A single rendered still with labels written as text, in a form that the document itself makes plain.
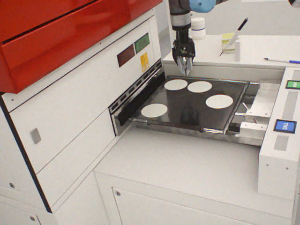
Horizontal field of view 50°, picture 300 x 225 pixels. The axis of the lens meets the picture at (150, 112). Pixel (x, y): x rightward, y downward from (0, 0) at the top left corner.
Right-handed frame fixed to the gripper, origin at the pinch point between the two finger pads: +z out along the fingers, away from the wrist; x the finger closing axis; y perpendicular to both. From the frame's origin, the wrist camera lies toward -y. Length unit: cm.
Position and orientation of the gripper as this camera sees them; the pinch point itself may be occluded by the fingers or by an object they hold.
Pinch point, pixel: (185, 71)
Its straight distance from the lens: 131.9
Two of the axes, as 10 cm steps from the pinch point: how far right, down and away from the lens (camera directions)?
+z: 1.5, 8.5, 5.1
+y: 0.6, 5.0, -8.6
